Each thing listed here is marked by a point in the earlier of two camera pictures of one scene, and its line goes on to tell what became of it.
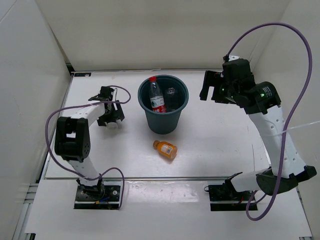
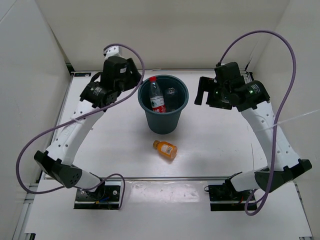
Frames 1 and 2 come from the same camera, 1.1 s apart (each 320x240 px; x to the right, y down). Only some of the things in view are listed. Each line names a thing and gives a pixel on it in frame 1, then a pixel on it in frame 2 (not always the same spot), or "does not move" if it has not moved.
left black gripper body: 111,115 to 130,80
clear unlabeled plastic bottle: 171,100 does not move
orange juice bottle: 165,148 does not move
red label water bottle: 156,96 does not move
